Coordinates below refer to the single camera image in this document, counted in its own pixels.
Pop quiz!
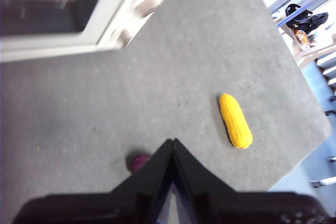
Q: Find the cream toaster oven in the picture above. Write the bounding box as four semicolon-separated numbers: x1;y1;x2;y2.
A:
0;0;185;63

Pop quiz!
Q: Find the glass oven door with handle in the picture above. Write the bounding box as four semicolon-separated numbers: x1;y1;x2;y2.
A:
0;0;133;62

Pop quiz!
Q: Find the purple toy eggplant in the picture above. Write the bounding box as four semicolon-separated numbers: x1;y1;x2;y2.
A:
126;153;153;175

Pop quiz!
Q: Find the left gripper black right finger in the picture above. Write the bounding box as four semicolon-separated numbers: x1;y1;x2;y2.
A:
172;138;329;224

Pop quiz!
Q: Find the yellow toy corn cob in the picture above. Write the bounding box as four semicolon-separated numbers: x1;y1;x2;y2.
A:
218;93;254;150

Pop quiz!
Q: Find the beige side table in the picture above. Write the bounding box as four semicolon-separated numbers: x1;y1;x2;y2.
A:
290;41;336;68

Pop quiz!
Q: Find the orange packet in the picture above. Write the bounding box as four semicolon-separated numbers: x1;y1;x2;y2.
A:
295;29;311;46

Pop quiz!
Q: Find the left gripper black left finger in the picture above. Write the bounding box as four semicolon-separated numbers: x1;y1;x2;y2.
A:
12;138;175;224

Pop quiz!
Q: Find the beige oven knob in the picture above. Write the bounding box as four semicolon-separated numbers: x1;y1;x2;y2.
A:
115;27;135;48
135;0;162;17

